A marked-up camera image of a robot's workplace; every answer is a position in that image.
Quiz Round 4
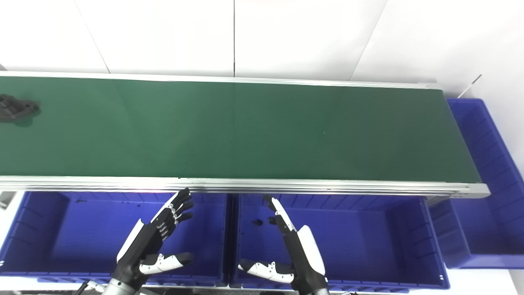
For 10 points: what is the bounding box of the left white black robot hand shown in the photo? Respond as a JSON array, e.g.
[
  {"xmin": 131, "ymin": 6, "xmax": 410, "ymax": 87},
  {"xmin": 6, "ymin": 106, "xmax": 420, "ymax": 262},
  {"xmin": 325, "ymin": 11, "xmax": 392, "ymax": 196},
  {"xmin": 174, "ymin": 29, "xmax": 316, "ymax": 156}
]
[{"xmin": 113, "ymin": 188, "xmax": 194, "ymax": 287}]

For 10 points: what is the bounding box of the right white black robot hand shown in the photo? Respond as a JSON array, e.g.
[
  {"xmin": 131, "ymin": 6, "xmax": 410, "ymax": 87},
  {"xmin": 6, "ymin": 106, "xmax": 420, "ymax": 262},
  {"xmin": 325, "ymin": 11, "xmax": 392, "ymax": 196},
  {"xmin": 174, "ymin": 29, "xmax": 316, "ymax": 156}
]
[{"xmin": 238, "ymin": 195, "xmax": 330, "ymax": 293}]

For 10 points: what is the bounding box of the black flange part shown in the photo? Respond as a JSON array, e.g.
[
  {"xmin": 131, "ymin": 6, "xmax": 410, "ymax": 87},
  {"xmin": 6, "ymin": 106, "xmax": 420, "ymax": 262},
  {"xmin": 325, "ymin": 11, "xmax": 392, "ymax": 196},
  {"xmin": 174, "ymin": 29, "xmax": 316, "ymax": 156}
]
[{"xmin": 0, "ymin": 94, "xmax": 41, "ymax": 123}]

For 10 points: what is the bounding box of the large blue plastic bin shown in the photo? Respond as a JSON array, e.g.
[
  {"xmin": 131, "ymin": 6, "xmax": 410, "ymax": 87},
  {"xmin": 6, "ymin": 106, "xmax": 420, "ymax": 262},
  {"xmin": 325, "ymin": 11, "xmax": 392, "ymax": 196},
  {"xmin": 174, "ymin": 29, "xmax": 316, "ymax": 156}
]
[
  {"xmin": 428, "ymin": 98, "xmax": 524, "ymax": 270},
  {"xmin": 0, "ymin": 191, "xmax": 230, "ymax": 287},
  {"xmin": 229, "ymin": 193, "xmax": 450, "ymax": 290}
]

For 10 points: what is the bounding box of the green conveyor belt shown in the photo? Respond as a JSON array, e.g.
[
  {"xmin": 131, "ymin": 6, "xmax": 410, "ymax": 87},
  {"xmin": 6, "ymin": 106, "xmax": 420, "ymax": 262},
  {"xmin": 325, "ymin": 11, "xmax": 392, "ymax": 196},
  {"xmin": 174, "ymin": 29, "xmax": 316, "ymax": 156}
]
[
  {"xmin": 0, "ymin": 76, "xmax": 482, "ymax": 184},
  {"xmin": 0, "ymin": 70, "xmax": 490, "ymax": 209}
]

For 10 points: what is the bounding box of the thin grey rod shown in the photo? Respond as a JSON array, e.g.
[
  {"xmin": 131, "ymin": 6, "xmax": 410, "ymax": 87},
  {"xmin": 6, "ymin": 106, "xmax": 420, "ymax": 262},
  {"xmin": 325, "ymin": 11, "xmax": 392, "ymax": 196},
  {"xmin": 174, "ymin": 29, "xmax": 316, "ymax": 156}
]
[{"xmin": 457, "ymin": 74, "xmax": 483, "ymax": 99}]

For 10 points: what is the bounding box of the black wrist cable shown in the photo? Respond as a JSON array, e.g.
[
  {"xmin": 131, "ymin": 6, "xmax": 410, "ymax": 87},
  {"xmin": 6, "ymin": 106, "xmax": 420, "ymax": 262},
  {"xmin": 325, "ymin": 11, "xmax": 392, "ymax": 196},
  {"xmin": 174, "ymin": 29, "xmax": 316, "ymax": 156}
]
[{"xmin": 76, "ymin": 281, "xmax": 104, "ymax": 295}]

